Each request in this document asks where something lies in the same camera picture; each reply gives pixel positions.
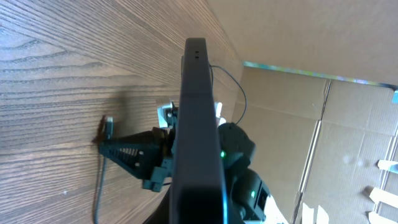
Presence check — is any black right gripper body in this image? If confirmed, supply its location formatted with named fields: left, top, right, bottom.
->
left=141, top=105, right=180, bottom=193

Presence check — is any black USB charging cable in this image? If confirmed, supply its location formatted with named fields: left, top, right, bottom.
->
left=93, top=63, right=248, bottom=224

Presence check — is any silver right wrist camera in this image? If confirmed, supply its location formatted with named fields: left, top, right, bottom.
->
left=157, top=102, right=174, bottom=128

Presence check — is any brown cardboard backdrop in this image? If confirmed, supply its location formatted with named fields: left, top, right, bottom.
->
left=210, top=0, right=397, bottom=223

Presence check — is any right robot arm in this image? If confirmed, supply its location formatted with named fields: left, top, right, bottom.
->
left=98, top=103, right=287, bottom=223

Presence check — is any blue Samsung Galaxy smartphone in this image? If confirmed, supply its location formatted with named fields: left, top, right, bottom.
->
left=169, top=38, right=228, bottom=223

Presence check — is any white power strip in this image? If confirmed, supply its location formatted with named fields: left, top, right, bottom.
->
left=215, top=102, right=223, bottom=118

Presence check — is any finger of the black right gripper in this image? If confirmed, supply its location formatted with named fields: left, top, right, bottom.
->
left=92, top=115, right=107, bottom=144
left=99, top=131, right=160, bottom=179

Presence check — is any white charger plug adapter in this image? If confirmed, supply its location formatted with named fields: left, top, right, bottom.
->
left=216, top=117, right=226, bottom=126

